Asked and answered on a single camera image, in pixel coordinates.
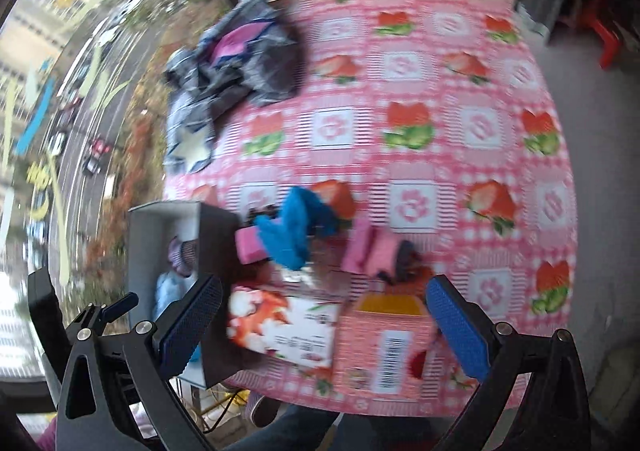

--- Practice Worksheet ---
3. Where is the purple knitted sock roll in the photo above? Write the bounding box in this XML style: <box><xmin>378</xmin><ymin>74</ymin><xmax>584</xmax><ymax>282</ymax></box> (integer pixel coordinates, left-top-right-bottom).
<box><xmin>167</xmin><ymin>237</ymin><xmax>198</xmax><ymax>278</ymax></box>

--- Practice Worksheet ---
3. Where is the pink sponge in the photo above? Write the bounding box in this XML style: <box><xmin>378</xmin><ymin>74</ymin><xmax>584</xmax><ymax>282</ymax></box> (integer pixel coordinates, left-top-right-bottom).
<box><xmin>341</xmin><ymin>216</ymin><xmax>374</xmax><ymax>275</ymax></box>
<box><xmin>234</xmin><ymin>226</ymin><xmax>269</xmax><ymax>265</ymax></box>

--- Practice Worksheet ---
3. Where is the pink cardboard box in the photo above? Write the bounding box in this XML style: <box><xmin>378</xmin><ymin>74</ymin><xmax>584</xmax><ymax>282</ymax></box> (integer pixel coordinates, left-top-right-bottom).
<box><xmin>332</xmin><ymin>293</ymin><xmax>437</xmax><ymax>401</ymax></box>

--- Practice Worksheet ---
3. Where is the grey plaid star cloth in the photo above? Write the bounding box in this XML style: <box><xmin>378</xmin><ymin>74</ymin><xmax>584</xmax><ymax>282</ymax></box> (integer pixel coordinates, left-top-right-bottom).
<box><xmin>163</xmin><ymin>0</ymin><xmax>304</xmax><ymax>177</ymax></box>

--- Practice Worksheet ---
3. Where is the light blue fluffy cloth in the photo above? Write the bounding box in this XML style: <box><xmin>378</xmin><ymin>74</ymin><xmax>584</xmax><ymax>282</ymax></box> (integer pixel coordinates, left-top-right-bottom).
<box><xmin>152</xmin><ymin>271</ymin><xmax>195</xmax><ymax>321</ymax></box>

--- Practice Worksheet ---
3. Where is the pink navy striped sock roll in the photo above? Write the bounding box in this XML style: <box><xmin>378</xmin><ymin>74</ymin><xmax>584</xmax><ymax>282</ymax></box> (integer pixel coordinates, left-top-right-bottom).
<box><xmin>364</xmin><ymin>230</ymin><xmax>423</xmax><ymax>285</ymax></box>

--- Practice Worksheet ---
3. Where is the pink strawberry tablecloth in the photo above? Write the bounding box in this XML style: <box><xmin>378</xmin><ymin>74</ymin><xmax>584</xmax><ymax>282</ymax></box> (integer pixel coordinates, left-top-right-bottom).
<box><xmin>162</xmin><ymin>0</ymin><xmax>580</xmax><ymax>418</ymax></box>

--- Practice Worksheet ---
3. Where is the person's jeans leg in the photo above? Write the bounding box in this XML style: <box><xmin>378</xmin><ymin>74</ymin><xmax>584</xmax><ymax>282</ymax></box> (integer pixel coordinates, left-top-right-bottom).
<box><xmin>226</xmin><ymin>405</ymin><xmax>435</xmax><ymax>450</ymax></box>

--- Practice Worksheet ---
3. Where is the red plastic stool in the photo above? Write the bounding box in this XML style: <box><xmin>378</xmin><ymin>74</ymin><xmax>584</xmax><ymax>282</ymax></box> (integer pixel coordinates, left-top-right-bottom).
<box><xmin>570</xmin><ymin>0</ymin><xmax>624</xmax><ymax>70</ymax></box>

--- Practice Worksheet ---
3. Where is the yellow cable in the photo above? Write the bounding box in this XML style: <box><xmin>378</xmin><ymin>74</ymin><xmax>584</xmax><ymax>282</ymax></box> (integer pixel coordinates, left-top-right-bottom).
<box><xmin>199</xmin><ymin>387</ymin><xmax>251</xmax><ymax>424</ymax></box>

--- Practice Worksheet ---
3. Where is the grey open storage box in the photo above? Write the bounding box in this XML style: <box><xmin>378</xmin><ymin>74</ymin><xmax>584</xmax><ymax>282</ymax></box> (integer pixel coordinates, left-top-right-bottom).
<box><xmin>125</xmin><ymin>200</ymin><xmax>243</xmax><ymax>389</ymax></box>

